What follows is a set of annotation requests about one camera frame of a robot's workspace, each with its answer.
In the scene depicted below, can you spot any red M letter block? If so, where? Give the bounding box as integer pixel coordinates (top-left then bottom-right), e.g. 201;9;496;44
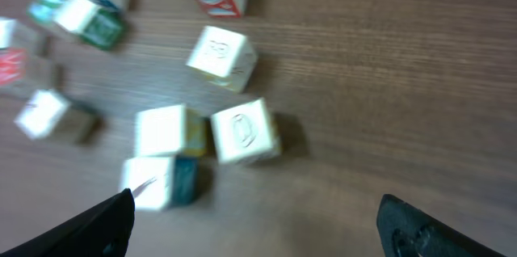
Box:
1;48;61;99

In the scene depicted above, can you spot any yellow plain top block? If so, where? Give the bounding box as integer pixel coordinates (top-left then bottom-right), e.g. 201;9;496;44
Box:
187;26;259;93

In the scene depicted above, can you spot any green A letter block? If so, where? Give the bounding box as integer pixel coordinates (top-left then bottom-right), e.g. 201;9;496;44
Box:
27;0;65;27

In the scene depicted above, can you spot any green F letter block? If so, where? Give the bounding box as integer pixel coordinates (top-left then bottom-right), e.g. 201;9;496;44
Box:
120;156;198;211

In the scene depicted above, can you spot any yellow K letter block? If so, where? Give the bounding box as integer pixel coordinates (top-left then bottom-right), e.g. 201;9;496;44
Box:
134;103;207;157

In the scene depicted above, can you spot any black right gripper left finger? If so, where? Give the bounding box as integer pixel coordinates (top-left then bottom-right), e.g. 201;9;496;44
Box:
1;188;135;257

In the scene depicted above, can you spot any white animal picture block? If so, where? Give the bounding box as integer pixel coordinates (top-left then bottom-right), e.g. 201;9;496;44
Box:
53;0;126;51

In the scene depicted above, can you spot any red O letter block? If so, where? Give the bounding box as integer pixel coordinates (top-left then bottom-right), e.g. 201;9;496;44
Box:
14;90;96;144

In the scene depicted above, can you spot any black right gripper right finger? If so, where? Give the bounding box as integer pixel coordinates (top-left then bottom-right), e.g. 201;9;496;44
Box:
376;194;504;257

